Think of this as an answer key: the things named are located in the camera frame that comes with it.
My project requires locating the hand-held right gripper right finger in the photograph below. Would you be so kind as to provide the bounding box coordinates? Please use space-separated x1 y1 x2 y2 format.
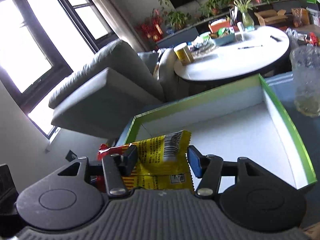
187 145 267 197

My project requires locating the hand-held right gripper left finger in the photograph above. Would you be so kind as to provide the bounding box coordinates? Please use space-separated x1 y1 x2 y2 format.
57 144 138 197

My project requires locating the red striped snack packet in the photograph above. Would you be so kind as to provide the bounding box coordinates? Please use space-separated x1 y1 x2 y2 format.
95 142 134 193

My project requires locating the yellow barcode snack packet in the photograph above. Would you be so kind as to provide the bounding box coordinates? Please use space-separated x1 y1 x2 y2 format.
121 130 196 193

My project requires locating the green cardboard box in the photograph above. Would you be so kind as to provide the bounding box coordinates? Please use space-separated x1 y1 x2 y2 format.
124 74 316 190

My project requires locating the grey sofa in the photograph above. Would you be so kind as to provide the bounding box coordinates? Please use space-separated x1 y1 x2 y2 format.
48 39 180 140

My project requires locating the beige cushion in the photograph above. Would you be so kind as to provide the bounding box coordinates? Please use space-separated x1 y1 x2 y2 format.
152 47 181 101

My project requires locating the yellow canister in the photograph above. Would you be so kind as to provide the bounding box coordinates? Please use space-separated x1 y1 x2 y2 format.
174 42 195 66

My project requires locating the round white table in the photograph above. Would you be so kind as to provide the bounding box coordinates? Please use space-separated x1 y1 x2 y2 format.
174 25 291 83

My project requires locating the blue striped tablecloth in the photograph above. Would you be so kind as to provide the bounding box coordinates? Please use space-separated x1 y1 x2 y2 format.
116 71 320 232

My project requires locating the blue basket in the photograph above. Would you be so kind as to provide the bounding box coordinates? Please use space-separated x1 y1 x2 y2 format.
209 31 236 47

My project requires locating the pen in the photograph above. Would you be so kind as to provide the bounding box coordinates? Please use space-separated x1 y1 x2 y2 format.
237 44 264 50

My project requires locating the red hanging decoration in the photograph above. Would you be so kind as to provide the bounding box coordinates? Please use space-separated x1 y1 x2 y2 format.
135 16 164 42

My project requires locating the orange box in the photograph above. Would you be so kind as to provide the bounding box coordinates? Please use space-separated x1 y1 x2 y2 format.
209 20 232 34

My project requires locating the clear glass pitcher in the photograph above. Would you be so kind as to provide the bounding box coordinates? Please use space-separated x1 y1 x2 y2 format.
289 45 320 118

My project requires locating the dark framed window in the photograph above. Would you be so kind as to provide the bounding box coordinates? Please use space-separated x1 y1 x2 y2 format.
0 0 119 140

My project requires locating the spider plant in glass vase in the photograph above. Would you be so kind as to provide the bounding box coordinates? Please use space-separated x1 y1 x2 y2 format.
229 0 256 28

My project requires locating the clear plastic bag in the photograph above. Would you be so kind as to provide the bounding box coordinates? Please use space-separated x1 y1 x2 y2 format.
286 27 320 47

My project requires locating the open brown cardboard box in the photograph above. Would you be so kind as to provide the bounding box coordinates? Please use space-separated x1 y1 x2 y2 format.
254 9 288 26

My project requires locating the wall socket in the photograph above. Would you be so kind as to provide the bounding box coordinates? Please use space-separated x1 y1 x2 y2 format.
65 150 78 162

